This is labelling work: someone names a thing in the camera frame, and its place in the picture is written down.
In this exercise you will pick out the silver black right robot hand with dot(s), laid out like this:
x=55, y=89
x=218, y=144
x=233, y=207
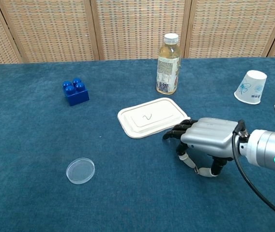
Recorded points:
x=207, y=135

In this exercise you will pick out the beige food container lid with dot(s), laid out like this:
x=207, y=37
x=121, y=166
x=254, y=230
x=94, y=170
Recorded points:
x=149, y=117

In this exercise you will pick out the clear round plastic lid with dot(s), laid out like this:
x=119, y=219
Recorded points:
x=80, y=171

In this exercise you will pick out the white paper cup blue print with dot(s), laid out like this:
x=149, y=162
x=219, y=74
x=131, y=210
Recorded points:
x=251, y=89

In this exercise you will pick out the yellow tea bottle white cap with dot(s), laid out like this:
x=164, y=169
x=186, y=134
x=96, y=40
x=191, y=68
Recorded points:
x=167, y=70

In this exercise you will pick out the woven wooden folding screen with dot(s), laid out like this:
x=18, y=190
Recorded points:
x=137, y=26

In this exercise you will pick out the blue toy building block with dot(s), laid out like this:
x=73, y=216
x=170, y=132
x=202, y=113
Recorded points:
x=77, y=96

